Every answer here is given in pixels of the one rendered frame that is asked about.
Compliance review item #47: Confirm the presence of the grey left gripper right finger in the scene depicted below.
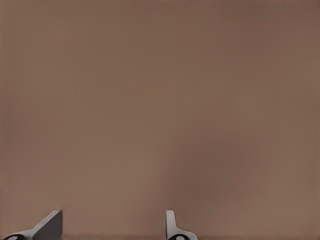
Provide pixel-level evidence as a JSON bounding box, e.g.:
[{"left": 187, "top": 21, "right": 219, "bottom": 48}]
[{"left": 165, "top": 209, "right": 198, "bottom": 240}]

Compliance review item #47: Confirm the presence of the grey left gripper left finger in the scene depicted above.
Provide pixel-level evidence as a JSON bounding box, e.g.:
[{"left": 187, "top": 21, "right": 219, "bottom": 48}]
[{"left": 0, "top": 209, "right": 63, "bottom": 240}]

